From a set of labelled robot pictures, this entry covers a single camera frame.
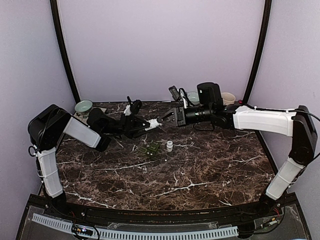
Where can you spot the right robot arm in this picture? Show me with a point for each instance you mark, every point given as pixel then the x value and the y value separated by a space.
pixel 296 123

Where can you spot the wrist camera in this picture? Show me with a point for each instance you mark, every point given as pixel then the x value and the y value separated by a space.
pixel 133 107
pixel 177 96

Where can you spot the white bottle cap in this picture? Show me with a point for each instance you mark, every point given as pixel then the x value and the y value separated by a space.
pixel 169 146

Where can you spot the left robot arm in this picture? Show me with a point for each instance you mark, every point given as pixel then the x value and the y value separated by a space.
pixel 53 125

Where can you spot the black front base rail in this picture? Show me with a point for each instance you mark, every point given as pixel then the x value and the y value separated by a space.
pixel 241 214

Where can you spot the floral square plate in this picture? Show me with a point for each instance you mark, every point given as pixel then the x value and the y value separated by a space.
pixel 80 116

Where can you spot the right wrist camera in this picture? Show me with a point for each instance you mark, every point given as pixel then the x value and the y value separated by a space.
pixel 177 96

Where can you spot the right black frame post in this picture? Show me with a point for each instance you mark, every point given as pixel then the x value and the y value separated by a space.
pixel 259 50

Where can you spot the pale green bowl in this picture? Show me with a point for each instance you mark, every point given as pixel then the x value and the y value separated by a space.
pixel 83 108
pixel 193 97

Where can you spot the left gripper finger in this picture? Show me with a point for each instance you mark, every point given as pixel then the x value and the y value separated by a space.
pixel 139 131
pixel 139 121

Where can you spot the cream floral mug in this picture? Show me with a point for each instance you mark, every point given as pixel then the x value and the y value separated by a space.
pixel 228 98

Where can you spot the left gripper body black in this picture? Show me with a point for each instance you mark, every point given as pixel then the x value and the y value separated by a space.
pixel 124 122

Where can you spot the pale green bowl left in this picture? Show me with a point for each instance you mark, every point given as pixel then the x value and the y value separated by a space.
pixel 83 108

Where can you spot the black frame post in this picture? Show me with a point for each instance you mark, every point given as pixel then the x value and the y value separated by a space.
pixel 259 50
pixel 63 50

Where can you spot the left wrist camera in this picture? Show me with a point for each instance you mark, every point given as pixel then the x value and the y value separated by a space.
pixel 133 107

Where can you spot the white pill bottle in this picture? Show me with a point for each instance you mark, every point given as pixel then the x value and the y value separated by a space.
pixel 153 123

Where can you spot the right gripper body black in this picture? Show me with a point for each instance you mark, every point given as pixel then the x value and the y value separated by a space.
pixel 181 117

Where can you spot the white slotted cable duct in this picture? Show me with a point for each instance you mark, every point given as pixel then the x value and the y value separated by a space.
pixel 134 232

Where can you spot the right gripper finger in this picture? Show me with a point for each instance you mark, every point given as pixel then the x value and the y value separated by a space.
pixel 169 116
pixel 170 123

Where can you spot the pale green bowl right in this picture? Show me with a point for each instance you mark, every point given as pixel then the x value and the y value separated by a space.
pixel 193 97

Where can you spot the left black frame post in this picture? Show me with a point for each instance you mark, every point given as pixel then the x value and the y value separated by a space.
pixel 63 50

